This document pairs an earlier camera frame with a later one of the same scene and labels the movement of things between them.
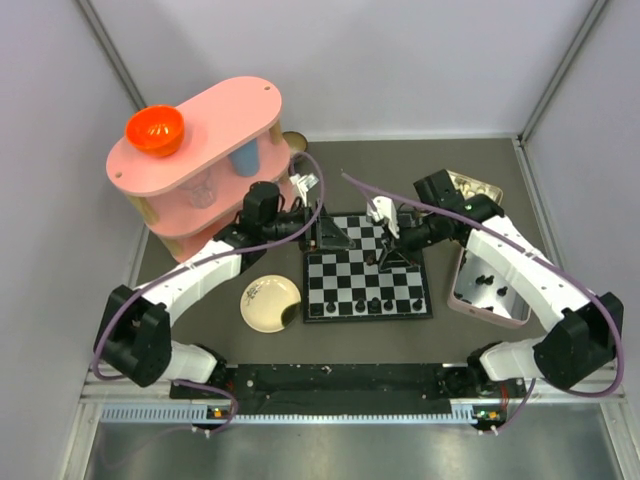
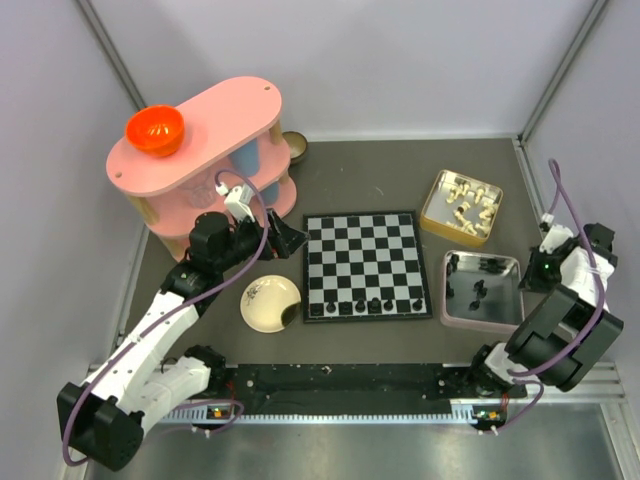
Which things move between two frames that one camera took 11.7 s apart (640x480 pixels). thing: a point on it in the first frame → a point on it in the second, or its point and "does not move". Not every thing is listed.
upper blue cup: [246, 159] does not move
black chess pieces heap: [481, 280] → [487, 264]
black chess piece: [375, 305] does not move
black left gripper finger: [329, 235] → [284, 238]
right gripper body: [418, 233] → [543, 271]
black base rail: [459, 383] does not move
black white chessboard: [347, 284] does not move
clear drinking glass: [202, 190] does not move
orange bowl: [157, 129] does not move
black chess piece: [360, 306] does not move
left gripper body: [309, 238] → [246, 240]
